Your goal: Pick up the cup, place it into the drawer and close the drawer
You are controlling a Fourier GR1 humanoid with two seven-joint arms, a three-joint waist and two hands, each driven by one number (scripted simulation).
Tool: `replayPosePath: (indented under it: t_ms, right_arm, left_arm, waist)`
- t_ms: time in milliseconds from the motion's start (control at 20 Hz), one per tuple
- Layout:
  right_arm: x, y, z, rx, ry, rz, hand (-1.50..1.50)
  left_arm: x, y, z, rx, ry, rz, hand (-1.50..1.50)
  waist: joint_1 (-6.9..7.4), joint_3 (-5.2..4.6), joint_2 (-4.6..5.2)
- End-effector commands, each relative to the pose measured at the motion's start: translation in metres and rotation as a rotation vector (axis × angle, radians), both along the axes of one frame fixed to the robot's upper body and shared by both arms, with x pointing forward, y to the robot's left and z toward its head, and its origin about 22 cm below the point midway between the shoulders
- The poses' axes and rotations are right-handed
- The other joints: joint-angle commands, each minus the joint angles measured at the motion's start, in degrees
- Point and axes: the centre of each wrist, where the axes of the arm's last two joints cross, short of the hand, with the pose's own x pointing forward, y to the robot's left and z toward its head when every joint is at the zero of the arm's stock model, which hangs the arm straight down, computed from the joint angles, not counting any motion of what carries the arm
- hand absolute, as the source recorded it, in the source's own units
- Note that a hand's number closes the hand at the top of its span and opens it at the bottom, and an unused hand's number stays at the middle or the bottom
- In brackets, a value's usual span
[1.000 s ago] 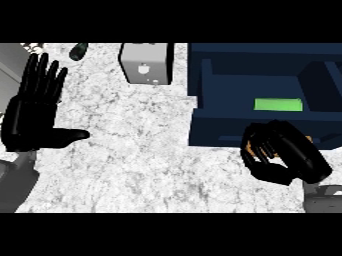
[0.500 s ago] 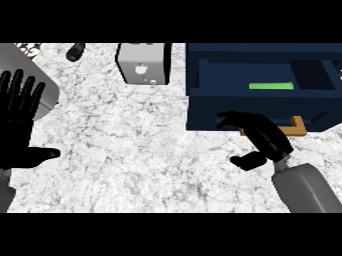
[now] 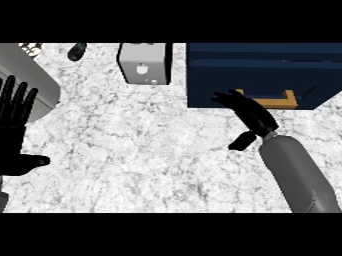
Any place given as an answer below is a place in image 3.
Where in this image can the small dark oval object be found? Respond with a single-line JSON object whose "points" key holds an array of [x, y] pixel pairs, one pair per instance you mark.
{"points": [[77, 51]]}

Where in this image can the large grey appliance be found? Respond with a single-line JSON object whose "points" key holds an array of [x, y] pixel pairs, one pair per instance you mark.
{"points": [[16, 78]]}

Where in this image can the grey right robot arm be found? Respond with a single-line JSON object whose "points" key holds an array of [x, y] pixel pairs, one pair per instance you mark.
{"points": [[297, 173]]}

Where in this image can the dark blue drawer cabinet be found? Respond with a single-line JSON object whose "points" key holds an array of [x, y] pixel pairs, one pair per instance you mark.
{"points": [[272, 71]]}

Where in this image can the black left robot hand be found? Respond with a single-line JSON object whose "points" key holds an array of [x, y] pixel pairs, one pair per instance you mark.
{"points": [[4, 133]]}

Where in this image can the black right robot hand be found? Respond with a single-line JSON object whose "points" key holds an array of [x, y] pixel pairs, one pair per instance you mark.
{"points": [[251, 111]]}

